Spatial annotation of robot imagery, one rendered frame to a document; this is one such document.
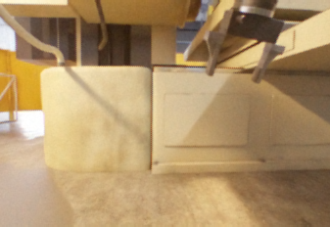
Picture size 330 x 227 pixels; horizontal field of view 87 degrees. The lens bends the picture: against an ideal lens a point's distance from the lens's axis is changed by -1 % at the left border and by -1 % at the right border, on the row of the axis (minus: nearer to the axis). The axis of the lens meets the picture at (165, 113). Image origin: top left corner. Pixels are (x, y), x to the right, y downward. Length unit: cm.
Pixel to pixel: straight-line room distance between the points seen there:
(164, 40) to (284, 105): 107
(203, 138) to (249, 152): 30
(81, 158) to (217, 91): 86
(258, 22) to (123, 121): 79
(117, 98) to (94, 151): 33
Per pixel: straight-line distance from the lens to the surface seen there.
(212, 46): 47
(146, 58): 166
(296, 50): 86
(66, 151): 117
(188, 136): 105
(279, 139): 129
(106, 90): 104
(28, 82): 406
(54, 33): 192
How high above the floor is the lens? 43
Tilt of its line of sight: 5 degrees down
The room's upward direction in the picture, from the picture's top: 1 degrees clockwise
